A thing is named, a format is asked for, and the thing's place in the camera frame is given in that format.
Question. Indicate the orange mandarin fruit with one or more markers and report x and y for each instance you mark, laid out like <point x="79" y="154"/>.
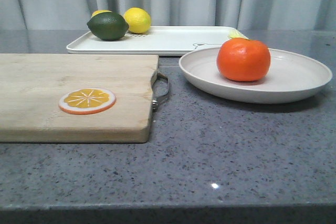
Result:
<point x="244" y="60"/>

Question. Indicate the white round plate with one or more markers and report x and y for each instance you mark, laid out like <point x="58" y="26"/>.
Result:
<point x="291" y="77"/>

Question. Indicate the white bear-print tray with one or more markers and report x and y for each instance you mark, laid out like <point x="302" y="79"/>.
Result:
<point x="159" y="40"/>

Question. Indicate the yellow lemon right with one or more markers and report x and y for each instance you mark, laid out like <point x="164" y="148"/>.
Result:
<point x="138" y="19"/>

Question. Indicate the yellow lemon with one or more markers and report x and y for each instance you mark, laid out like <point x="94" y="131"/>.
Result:
<point x="100" y="12"/>
<point x="138" y="19"/>

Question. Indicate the orange slice toy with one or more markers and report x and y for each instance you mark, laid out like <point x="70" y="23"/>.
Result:
<point x="87" y="101"/>

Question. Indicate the yellow plastic fork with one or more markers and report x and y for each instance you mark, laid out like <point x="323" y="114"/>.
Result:
<point x="236" y="34"/>

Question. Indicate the green lime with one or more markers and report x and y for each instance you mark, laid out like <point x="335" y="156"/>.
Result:
<point x="108" y="26"/>

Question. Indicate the yellow lemon left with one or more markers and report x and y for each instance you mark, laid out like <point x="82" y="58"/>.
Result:
<point x="100" y="12"/>

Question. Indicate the wooden cutting board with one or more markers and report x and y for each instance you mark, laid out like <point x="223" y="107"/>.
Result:
<point x="33" y="84"/>

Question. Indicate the metal cutting board handle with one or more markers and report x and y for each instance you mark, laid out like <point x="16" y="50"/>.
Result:
<point x="161" y="89"/>

